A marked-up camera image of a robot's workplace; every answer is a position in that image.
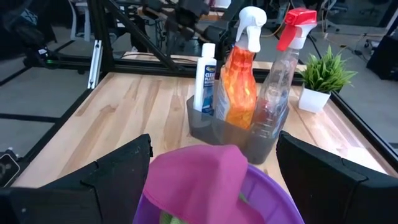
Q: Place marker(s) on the black aluminium table frame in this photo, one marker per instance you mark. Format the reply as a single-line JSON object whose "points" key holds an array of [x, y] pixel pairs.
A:
{"points": [[107, 46]]}

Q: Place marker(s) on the white labelled plastic bottle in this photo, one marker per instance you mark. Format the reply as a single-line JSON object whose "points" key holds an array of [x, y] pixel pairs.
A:
{"points": [[205, 74]]}

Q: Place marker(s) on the purple plastic bucket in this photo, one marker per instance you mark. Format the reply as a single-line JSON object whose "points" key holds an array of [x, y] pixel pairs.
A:
{"points": [[270, 199]]}

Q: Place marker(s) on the purple cloth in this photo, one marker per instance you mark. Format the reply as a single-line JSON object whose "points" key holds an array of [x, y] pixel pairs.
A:
{"points": [[199, 180]]}

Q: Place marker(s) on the silver aluminium bar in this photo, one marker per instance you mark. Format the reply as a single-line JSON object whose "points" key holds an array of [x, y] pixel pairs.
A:
{"points": [[94, 62]]}

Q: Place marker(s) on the black equipment case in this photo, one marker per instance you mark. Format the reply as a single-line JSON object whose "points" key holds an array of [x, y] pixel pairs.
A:
{"points": [[384, 57]]}

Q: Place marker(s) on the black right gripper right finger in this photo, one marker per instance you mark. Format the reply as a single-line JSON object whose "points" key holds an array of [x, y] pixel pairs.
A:
{"points": [[311, 180]]}

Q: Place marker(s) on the black device with green light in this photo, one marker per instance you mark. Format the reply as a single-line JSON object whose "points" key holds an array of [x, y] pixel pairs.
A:
{"points": [[28, 37]]}

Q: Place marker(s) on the small potted green plant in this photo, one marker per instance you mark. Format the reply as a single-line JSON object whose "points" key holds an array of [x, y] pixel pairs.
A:
{"points": [[320, 77]]}

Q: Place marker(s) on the grey office chair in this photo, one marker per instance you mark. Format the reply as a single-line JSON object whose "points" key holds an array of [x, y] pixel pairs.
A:
{"points": [[79, 18]]}

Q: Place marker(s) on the clear grey plastic bin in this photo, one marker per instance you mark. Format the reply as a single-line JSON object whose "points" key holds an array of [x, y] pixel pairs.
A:
{"points": [[217, 133]]}

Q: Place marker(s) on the clear spray bottle red trigger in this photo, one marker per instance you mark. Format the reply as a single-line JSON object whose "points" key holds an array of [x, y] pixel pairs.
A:
{"points": [[276, 93]]}

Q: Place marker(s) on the orange spray bottle white trigger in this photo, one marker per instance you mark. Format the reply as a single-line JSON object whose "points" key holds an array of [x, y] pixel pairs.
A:
{"points": [[239, 87]]}

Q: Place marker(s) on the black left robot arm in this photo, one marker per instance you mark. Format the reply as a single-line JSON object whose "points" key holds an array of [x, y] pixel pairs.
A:
{"points": [[192, 15]]}

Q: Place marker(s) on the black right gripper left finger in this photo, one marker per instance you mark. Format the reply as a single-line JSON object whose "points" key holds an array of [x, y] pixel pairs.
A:
{"points": [[124, 180]]}

